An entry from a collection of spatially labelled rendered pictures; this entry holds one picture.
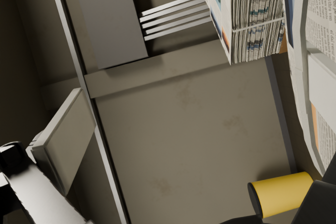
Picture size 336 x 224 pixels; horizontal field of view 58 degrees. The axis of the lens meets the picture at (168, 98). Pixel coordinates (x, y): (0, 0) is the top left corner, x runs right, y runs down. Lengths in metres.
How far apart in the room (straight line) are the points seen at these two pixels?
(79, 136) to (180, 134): 3.80
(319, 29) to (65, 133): 0.20
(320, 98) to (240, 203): 4.22
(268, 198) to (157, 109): 1.68
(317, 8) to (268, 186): 3.66
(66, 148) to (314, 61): 0.14
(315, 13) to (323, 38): 0.02
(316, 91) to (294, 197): 3.75
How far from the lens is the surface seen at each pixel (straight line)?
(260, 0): 0.99
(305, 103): 0.20
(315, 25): 0.28
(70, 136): 0.17
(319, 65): 0.17
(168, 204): 4.28
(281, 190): 3.88
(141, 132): 3.97
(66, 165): 0.16
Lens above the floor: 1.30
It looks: 1 degrees up
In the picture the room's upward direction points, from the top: 105 degrees counter-clockwise
